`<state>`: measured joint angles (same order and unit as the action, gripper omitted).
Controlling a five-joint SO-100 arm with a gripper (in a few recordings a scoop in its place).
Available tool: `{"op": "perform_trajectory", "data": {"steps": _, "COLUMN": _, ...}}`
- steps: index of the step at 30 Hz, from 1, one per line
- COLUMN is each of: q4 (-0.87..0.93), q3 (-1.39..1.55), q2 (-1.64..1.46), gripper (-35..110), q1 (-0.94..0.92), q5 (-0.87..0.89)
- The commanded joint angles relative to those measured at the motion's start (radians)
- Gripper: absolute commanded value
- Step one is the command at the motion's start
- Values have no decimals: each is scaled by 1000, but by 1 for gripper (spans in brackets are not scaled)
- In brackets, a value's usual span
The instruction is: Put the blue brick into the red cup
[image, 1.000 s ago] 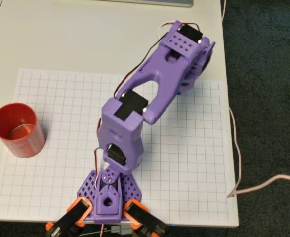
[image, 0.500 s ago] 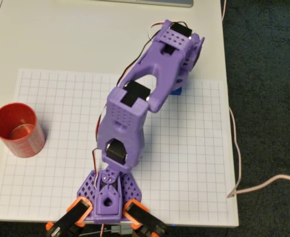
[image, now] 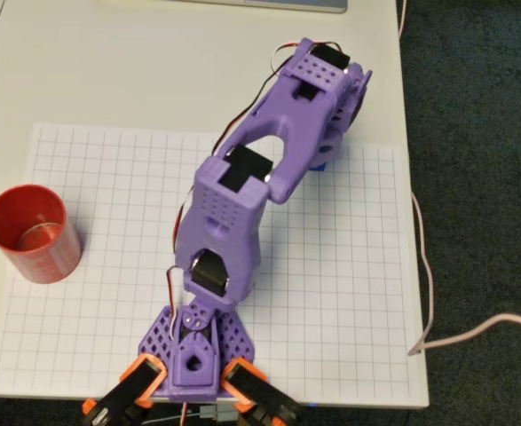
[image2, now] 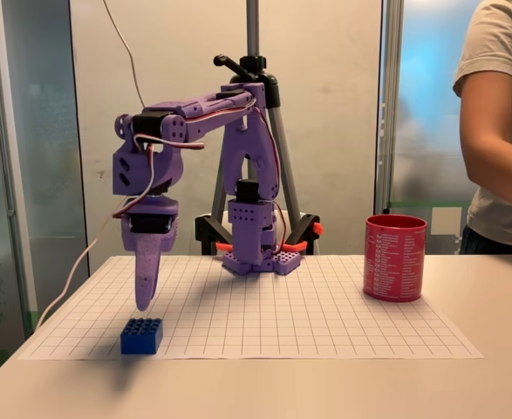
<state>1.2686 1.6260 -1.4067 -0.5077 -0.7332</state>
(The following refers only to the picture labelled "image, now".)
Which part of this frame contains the red cup with white print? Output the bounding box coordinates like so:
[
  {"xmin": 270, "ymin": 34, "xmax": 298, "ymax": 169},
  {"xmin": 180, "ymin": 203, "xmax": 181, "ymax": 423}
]
[{"xmin": 0, "ymin": 185, "xmax": 83, "ymax": 286}]

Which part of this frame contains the white grid paper sheet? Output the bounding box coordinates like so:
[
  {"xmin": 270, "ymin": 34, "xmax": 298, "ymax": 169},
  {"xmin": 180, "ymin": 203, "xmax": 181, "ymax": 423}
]
[{"xmin": 0, "ymin": 122, "xmax": 413, "ymax": 403}]

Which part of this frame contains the silver laptop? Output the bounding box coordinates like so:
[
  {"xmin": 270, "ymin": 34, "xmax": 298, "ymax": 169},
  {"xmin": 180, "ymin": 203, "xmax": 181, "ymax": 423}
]
[{"xmin": 161, "ymin": 0, "xmax": 349, "ymax": 14}]

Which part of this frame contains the black orange table clamp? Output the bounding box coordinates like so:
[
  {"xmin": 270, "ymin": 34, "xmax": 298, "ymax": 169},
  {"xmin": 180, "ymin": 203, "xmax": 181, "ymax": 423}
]
[
  {"xmin": 221, "ymin": 358, "xmax": 302, "ymax": 426},
  {"xmin": 81, "ymin": 353, "xmax": 169, "ymax": 426}
]

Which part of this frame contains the pink cable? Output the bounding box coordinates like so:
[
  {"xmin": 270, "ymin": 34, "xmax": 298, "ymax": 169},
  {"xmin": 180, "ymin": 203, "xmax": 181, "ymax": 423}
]
[{"xmin": 396, "ymin": 0, "xmax": 521, "ymax": 357}]

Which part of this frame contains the grey cable connector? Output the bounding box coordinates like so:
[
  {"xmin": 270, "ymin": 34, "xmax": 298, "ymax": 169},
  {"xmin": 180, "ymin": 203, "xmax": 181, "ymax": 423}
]
[{"xmin": 199, "ymin": 402, "xmax": 240, "ymax": 426}]

